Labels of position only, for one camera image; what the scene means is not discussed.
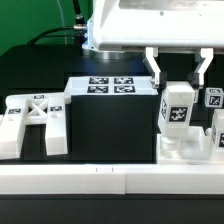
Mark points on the white tagged cube right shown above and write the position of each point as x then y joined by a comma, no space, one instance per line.
214,97

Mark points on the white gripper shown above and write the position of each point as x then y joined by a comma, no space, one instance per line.
120,24

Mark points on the white flat tag plate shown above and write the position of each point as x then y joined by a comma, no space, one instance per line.
108,86

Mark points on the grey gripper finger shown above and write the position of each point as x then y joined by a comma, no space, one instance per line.
203,57

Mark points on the white chair seat part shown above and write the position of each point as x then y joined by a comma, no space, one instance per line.
197,148

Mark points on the white front rail bar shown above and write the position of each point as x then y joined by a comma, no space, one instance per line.
111,179

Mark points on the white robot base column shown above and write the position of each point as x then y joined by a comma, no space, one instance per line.
88,48

